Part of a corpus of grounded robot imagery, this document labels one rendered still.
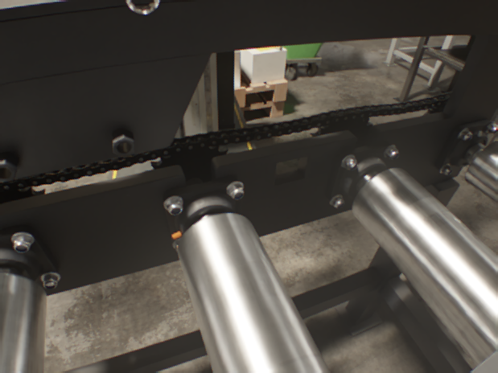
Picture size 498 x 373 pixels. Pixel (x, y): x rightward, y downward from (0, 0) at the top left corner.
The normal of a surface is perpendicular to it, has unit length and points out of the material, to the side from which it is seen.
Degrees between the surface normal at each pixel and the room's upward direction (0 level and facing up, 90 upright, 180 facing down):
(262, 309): 9
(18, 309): 54
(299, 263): 0
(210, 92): 90
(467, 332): 81
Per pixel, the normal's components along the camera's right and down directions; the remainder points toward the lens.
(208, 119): 0.19, 0.67
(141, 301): 0.02, -0.73
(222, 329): -0.61, -0.39
